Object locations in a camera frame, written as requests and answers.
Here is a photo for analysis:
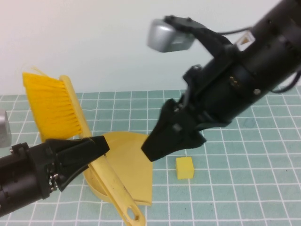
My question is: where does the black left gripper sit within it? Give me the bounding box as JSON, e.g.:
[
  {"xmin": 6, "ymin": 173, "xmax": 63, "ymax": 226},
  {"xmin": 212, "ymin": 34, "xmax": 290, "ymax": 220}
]
[{"xmin": 29, "ymin": 136, "xmax": 111, "ymax": 200}]

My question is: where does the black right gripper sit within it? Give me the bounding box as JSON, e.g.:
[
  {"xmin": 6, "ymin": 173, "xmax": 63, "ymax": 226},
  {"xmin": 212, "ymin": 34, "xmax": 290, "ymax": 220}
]
[{"xmin": 141, "ymin": 47, "xmax": 269, "ymax": 162}]

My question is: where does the small yellow foam cube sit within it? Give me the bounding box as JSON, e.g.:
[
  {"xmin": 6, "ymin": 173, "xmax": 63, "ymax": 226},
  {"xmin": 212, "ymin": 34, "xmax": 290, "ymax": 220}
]
[{"xmin": 175, "ymin": 157, "xmax": 195, "ymax": 181}]

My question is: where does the yellow hand brush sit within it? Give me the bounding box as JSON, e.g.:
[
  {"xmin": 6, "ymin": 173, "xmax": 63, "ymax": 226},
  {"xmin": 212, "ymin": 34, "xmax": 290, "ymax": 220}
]
[{"xmin": 22, "ymin": 67, "xmax": 146, "ymax": 226}]

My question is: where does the yellow plastic dustpan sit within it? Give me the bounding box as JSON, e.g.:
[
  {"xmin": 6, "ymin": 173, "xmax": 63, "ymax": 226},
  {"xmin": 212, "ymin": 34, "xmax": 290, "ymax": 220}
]
[{"xmin": 83, "ymin": 131, "xmax": 155, "ymax": 207}]

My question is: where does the green white-grid tablecloth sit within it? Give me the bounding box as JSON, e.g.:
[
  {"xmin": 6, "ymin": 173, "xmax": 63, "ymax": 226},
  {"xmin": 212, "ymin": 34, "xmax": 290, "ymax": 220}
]
[{"xmin": 0, "ymin": 86, "xmax": 301, "ymax": 226}]

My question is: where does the black left camera mount bracket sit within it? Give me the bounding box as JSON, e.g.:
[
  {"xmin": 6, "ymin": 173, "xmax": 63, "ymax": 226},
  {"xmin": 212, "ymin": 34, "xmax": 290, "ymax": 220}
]
[{"xmin": 9, "ymin": 142, "xmax": 30, "ymax": 155}]

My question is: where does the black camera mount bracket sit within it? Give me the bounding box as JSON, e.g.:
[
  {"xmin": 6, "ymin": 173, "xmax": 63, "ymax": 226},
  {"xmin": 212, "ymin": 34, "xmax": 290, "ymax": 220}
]
[
  {"xmin": 9, "ymin": 142, "xmax": 30, "ymax": 155},
  {"xmin": 164, "ymin": 15, "xmax": 236, "ymax": 59}
]

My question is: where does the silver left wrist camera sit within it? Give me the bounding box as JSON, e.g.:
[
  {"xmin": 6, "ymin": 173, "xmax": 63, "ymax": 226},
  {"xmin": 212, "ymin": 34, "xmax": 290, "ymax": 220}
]
[{"xmin": 0, "ymin": 109, "xmax": 12, "ymax": 149}]

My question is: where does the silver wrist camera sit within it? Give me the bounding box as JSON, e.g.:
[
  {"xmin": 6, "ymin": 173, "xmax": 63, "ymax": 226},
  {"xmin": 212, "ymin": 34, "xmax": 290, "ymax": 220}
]
[
  {"xmin": 0, "ymin": 109, "xmax": 12, "ymax": 149},
  {"xmin": 147, "ymin": 18, "xmax": 196, "ymax": 53}
]

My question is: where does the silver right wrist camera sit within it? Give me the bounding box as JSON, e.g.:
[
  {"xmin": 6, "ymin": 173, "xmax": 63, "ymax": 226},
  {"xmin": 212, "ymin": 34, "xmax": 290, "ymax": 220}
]
[{"xmin": 147, "ymin": 18, "xmax": 196, "ymax": 53}]

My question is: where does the black right camera mount bracket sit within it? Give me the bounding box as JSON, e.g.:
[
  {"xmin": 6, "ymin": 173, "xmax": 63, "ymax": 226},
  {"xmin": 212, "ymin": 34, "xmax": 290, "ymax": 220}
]
[{"xmin": 164, "ymin": 15, "xmax": 236, "ymax": 59}]

